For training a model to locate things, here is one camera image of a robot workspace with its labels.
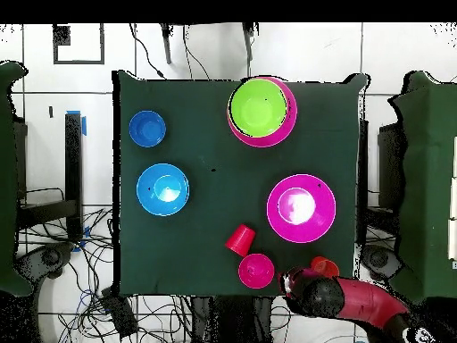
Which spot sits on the large pink bowl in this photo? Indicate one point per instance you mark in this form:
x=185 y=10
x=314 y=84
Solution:
x=282 y=137
x=314 y=225

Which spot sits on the small dark blue bowl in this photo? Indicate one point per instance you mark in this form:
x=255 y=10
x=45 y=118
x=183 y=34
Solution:
x=147 y=128

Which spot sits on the small pink bowl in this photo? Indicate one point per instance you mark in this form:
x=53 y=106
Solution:
x=256 y=271

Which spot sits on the light blue bowl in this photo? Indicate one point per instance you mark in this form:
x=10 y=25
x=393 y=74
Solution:
x=162 y=190

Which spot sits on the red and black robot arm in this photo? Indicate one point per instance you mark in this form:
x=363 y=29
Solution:
x=364 y=300

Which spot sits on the dark green table cloth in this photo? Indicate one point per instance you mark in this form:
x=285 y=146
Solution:
x=7 y=178
x=425 y=178
x=196 y=107

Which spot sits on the black metal stand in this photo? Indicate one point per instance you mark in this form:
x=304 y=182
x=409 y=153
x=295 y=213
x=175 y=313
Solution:
x=73 y=171

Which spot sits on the orange cup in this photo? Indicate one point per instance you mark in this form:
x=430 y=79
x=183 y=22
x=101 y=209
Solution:
x=326 y=266

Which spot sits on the green bowl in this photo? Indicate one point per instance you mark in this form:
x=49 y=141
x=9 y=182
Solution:
x=257 y=107

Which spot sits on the black stand leg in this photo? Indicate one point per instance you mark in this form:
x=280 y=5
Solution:
x=166 y=43
x=248 y=39

